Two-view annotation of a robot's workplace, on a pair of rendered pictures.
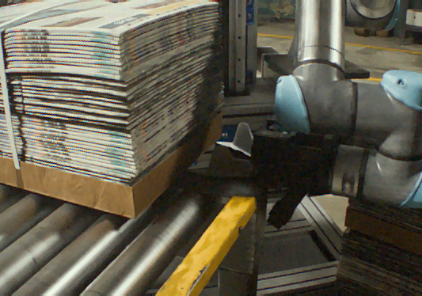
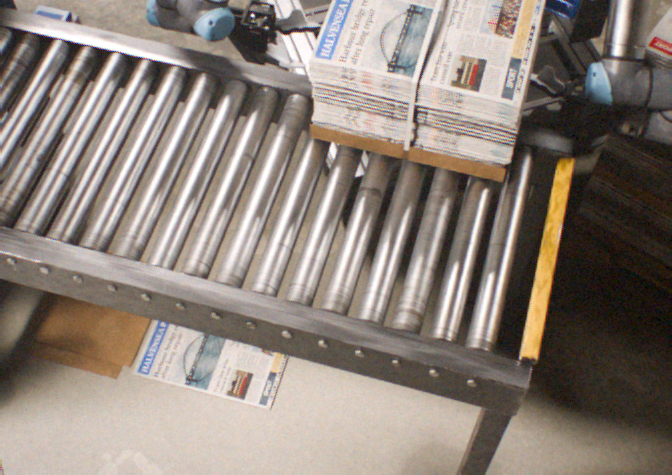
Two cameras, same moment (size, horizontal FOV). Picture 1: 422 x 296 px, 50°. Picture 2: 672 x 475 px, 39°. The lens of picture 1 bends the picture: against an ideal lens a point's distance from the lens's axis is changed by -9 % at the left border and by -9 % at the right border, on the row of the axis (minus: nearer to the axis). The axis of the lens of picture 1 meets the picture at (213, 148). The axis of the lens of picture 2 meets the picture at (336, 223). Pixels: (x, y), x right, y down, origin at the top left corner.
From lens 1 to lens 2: 135 cm
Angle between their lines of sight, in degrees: 35
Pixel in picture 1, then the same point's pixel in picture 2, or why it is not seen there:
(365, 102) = (657, 93)
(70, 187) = (454, 163)
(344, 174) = (631, 125)
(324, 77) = (628, 74)
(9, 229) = (415, 198)
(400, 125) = not seen: outside the picture
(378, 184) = (656, 134)
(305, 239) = (547, 52)
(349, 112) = (644, 100)
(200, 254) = (555, 214)
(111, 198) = (487, 171)
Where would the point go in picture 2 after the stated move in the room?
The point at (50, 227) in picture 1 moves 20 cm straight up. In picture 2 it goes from (446, 195) to (459, 128)
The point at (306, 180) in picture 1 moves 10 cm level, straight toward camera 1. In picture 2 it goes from (599, 122) to (601, 163)
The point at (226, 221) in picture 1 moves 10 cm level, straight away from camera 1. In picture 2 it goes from (562, 184) to (552, 140)
